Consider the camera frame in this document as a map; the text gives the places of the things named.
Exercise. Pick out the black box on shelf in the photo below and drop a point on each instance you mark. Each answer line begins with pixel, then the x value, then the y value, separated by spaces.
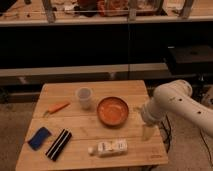
pixel 190 60

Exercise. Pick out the blue sponge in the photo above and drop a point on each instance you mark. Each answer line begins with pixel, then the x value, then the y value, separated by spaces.
pixel 36 141

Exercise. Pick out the orange ceramic bowl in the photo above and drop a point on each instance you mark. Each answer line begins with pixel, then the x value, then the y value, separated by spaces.
pixel 112 111

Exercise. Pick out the translucent plastic cup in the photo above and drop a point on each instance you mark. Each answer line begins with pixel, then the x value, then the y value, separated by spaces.
pixel 84 97

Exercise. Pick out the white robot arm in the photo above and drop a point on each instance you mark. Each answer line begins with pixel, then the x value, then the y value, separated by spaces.
pixel 175 97

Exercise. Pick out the black white striped block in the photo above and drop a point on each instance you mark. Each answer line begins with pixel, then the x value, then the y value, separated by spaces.
pixel 57 147

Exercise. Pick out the white plastic bottle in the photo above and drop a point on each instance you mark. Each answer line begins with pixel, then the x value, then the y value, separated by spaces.
pixel 109 148

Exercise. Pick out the wooden folding table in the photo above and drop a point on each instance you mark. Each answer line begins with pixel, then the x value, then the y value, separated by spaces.
pixel 87 130

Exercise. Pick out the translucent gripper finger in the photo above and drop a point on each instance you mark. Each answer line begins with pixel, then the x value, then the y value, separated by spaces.
pixel 146 132

